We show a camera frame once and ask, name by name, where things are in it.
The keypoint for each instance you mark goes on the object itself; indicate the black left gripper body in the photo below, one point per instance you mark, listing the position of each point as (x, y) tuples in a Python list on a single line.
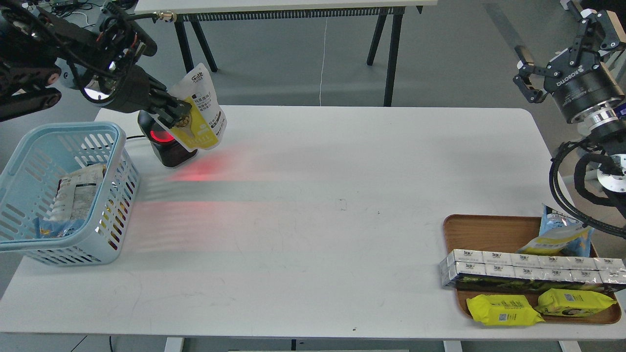
[(137, 91)]

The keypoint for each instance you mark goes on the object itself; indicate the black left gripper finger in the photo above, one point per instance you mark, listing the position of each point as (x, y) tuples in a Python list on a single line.
[(171, 117), (166, 104)]

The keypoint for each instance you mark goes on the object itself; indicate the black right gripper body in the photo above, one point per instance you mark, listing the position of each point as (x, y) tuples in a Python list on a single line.
[(583, 88)]

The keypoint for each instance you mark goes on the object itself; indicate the yellow white snack pouch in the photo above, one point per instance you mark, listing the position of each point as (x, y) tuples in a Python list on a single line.
[(205, 125)]

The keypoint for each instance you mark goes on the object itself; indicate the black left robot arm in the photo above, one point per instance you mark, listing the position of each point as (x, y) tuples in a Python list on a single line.
[(39, 49)]

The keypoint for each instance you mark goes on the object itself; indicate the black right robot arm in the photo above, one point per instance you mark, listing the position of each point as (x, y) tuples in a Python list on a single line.
[(599, 174)]

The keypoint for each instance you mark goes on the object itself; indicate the light blue plastic basket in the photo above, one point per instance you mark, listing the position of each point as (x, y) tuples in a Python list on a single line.
[(29, 184)]

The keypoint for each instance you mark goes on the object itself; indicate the white snack bag in basket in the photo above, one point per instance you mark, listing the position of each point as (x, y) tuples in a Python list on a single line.
[(76, 192)]

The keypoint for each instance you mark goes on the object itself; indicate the blue yellow snack bag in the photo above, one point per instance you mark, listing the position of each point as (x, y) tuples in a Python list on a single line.
[(560, 233)]

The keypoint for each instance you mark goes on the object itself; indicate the blue snack bag in basket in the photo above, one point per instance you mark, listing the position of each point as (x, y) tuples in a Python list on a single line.
[(53, 229)]

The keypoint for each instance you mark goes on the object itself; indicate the silver boxed snack pack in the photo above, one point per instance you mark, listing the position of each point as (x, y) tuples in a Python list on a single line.
[(482, 270)]

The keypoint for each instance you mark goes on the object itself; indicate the yellow snack pack right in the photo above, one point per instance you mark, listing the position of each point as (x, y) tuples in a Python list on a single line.
[(573, 303)]

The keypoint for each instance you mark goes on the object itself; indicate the yellow snack pack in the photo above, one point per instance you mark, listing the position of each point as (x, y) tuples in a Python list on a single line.
[(503, 310), (573, 303)]

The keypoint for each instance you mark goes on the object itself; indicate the yellow snack pack left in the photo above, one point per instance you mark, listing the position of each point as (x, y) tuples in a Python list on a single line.
[(503, 310)]

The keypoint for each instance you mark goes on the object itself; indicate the black barcode scanner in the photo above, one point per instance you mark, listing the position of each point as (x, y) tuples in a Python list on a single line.
[(170, 152)]

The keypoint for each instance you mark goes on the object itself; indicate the background table with black legs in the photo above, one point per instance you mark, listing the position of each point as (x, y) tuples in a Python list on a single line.
[(197, 11)]

